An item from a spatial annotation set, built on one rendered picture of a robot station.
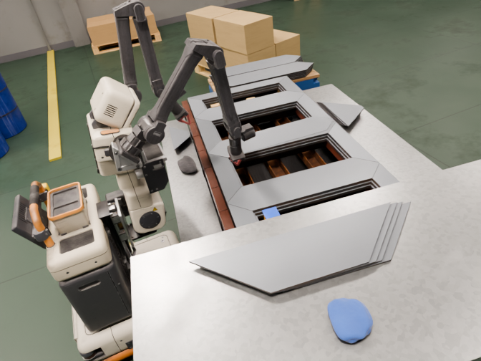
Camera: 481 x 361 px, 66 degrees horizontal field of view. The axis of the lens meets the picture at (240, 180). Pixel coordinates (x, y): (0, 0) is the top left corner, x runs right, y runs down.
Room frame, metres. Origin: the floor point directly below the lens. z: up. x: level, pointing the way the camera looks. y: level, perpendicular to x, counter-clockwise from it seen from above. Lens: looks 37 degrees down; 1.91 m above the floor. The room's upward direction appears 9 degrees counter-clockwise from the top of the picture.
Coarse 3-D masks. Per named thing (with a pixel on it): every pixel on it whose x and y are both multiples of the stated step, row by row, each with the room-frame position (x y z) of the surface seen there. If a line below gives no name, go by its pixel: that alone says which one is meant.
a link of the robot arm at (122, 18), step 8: (136, 0) 1.77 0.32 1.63; (112, 8) 1.78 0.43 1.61; (120, 8) 1.72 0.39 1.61; (128, 8) 1.73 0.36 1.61; (144, 8) 1.75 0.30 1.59; (120, 16) 1.72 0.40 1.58; (128, 16) 1.73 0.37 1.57; (120, 24) 1.72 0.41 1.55; (128, 24) 1.73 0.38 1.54; (120, 32) 1.72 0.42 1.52; (128, 32) 1.73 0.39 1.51; (120, 40) 1.72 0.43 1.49; (128, 40) 1.73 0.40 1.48; (120, 48) 1.72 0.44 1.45; (128, 48) 1.73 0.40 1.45; (120, 56) 1.73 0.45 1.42; (128, 56) 1.72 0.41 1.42; (128, 64) 1.72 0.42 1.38; (128, 72) 1.72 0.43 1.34; (128, 80) 1.71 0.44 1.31; (136, 80) 1.72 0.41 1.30; (136, 88) 1.70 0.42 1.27
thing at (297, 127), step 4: (288, 124) 1.89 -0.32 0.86; (292, 124) 1.88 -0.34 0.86; (296, 124) 1.87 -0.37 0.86; (300, 124) 1.87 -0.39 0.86; (292, 128) 1.83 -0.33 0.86; (296, 128) 1.82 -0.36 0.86; (300, 128) 1.82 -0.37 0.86; (304, 128) 1.81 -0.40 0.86; (296, 132) 1.79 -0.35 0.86; (300, 132) 1.78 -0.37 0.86; (304, 132) 1.77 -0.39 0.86; (308, 132) 1.77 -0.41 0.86; (300, 136) 1.73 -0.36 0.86; (304, 136) 1.73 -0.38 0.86
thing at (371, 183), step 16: (240, 96) 2.44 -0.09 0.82; (192, 112) 2.29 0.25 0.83; (256, 112) 2.12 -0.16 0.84; (272, 112) 2.13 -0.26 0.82; (304, 112) 2.03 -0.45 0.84; (288, 144) 1.69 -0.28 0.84; (304, 144) 1.69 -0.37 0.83; (336, 144) 1.63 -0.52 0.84; (320, 192) 1.25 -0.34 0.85; (336, 192) 1.25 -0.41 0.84; (352, 192) 1.26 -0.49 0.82; (288, 208) 1.21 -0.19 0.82
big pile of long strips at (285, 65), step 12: (264, 60) 3.00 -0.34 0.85; (276, 60) 2.96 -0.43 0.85; (288, 60) 2.92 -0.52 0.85; (300, 60) 2.95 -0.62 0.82; (228, 72) 2.85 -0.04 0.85; (240, 72) 2.81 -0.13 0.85; (252, 72) 2.77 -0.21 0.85; (264, 72) 2.74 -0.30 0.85; (276, 72) 2.70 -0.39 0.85; (288, 72) 2.66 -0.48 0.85; (300, 72) 2.66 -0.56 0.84; (240, 84) 2.59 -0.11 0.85
